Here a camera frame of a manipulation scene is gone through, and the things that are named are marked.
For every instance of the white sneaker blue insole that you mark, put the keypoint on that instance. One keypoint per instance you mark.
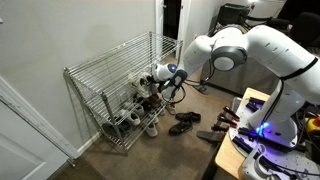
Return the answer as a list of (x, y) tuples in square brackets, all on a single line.
[(135, 107), (132, 117)]

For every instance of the black sneaker left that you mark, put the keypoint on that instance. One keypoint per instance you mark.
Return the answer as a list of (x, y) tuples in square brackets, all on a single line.
[(195, 117)]

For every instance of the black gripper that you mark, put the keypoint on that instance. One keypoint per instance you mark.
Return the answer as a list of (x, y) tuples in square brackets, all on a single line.
[(155, 86)]

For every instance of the wooden table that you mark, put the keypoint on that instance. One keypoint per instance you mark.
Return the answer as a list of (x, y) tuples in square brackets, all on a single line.
[(228, 158)]

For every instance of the white sneaker floor right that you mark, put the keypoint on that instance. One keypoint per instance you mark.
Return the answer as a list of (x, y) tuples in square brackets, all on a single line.
[(151, 130)]

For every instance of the black striped sandal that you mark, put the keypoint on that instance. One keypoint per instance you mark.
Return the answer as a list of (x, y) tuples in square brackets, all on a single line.
[(124, 128)]

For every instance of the black orange clamp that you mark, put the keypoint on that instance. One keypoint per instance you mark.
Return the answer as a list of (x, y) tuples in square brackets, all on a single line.
[(234, 117)]

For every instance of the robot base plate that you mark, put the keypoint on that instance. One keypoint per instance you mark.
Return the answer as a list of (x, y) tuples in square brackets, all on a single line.
[(263, 161)]

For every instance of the white sneaker orange insole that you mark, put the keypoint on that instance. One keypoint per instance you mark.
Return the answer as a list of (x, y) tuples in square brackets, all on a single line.
[(171, 109)]

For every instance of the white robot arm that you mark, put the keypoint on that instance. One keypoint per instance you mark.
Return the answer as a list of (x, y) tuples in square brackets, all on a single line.
[(261, 49)]

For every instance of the white velcro sneaker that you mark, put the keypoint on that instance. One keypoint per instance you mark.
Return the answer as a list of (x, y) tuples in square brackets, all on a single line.
[(140, 83)]

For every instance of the dark brown shoe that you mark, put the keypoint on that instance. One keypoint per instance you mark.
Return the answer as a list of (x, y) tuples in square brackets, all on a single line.
[(149, 103)]

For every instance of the white closet door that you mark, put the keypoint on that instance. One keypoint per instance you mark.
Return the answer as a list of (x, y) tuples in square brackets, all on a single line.
[(24, 153)]

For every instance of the chrome wire shoe rack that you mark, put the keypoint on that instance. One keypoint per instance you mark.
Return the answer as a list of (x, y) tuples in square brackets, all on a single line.
[(101, 83)]

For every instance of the grey slipper sole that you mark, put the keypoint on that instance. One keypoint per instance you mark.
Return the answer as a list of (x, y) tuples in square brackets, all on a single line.
[(211, 137)]

